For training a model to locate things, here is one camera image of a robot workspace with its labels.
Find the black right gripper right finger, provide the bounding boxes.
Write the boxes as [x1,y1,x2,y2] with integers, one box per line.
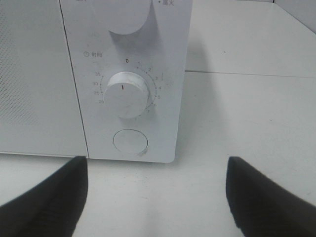
[226,157,316,237]

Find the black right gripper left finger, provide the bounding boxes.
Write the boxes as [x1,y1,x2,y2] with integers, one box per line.
[0,156,88,237]

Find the white microwave door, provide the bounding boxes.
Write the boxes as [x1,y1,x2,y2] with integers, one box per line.
[0,0,87,157]

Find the white round door button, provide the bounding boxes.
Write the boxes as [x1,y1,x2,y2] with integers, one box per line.
[113,129,148,154]

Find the white lower timer knob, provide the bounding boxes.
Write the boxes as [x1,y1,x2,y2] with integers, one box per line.
[104,71,149,119]

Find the white microwave oven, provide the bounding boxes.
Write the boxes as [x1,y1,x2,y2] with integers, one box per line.
[0,0,193,164]

